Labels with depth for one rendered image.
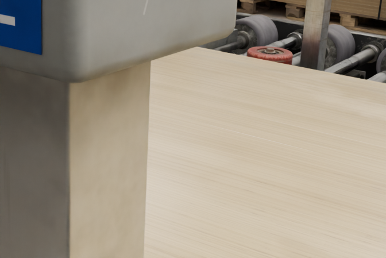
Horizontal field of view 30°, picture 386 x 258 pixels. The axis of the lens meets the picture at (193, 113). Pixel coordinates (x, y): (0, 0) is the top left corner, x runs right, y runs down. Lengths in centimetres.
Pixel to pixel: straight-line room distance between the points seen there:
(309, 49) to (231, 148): 55
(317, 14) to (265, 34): 53
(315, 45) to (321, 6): 7
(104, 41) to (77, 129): 3
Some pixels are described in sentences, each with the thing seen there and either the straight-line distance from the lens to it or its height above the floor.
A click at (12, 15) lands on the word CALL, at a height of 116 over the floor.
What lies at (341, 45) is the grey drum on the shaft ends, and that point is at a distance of 178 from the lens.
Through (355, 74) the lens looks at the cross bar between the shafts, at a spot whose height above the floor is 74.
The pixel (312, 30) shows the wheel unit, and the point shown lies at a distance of 133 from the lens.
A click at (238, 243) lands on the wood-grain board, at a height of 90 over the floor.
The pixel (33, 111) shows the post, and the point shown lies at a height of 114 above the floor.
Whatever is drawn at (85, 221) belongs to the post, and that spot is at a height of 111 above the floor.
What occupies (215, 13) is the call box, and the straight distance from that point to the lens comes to 19.
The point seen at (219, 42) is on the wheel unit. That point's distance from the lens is 171.
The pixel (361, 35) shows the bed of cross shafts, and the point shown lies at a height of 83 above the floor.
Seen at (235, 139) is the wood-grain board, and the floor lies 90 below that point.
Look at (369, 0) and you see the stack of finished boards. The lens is 633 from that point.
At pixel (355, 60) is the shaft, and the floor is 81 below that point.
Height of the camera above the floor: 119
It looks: 18 degrees down
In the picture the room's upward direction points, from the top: 3 degrees clockwise
